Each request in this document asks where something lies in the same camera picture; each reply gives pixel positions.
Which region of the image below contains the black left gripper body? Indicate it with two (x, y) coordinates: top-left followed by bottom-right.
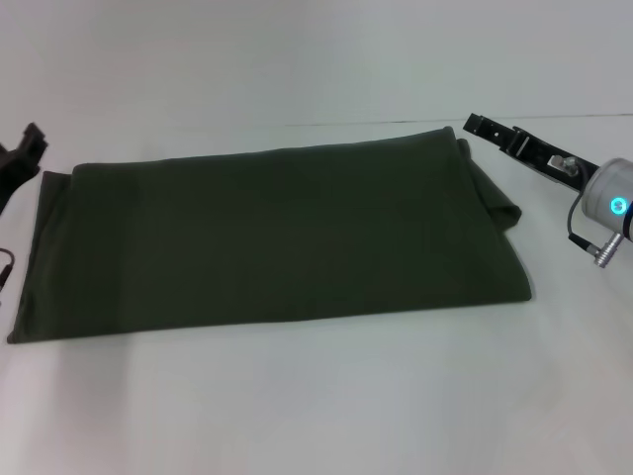
(0, 142), (42, 215)

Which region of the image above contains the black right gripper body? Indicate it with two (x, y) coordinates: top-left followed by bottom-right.
(498, 126), (602, 195)

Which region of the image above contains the dark green FREE t-shirt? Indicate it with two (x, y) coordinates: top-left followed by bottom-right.
(6, 126), (524, 346)

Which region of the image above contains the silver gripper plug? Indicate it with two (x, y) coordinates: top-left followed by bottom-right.
(547, 154), (578, 175)

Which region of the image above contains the dark grey cable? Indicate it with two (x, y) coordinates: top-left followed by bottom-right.
(566, 192), (603, 247)

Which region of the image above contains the silver cable connector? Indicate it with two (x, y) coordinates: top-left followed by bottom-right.
(594, 232), (627, 271)

